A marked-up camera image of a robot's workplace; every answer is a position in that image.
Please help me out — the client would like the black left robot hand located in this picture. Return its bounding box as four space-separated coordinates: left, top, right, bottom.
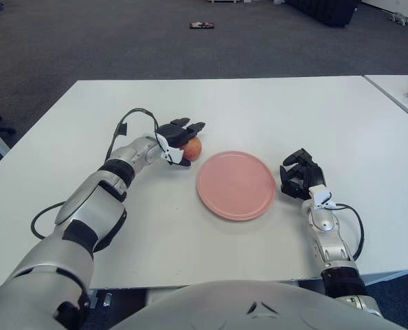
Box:
155 118 207 168

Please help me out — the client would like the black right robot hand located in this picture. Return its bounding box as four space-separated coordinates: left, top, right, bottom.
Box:
279 148 332 209

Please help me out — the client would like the red-yellow apple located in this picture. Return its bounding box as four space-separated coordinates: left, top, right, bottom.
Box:
180 136 203 162

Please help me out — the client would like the pink round plate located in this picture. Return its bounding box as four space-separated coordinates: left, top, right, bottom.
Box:
196 150 277 221

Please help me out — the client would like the grey robot torso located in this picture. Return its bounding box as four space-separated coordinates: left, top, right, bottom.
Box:
111 280 400 330

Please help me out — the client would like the black cabinet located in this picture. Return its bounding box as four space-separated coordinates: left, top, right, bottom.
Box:
284 0 358 28

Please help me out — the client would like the small grey quadruped robot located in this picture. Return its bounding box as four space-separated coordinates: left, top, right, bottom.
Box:
387 12 408 25

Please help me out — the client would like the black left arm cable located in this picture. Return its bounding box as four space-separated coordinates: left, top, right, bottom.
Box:
31 108 163 240

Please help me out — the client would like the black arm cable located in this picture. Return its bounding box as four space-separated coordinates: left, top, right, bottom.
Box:
334 203 365 261
31 108 163 240

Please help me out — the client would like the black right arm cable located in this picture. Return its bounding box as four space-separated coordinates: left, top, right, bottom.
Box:
334 203 365 261

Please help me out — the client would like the white table frame beam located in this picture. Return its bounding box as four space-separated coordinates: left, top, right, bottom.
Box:
358 267 408 286

